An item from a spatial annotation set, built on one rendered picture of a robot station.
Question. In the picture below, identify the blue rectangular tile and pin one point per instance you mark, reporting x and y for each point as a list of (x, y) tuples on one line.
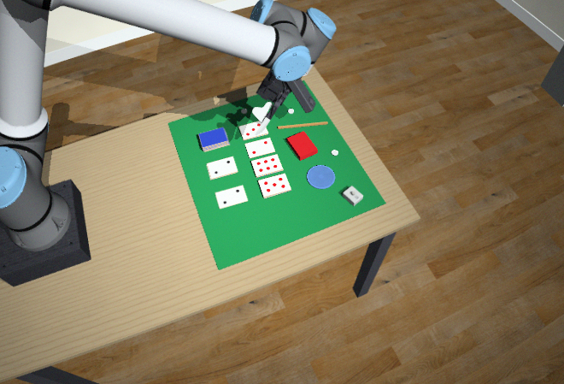
[(213, 137)]

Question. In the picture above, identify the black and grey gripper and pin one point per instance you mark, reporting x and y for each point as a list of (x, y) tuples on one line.
[(275, 91)]

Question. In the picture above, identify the blue round disc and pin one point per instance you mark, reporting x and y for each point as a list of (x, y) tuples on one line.
[(320, 177)]

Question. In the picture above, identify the green felt mat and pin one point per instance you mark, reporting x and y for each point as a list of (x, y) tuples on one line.
[(242, 231)]

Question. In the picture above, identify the red rectangular block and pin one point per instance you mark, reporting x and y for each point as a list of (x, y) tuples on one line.
[(302, 145)]

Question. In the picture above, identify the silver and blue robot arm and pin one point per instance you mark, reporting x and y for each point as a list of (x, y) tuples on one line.
[(24, 200)]

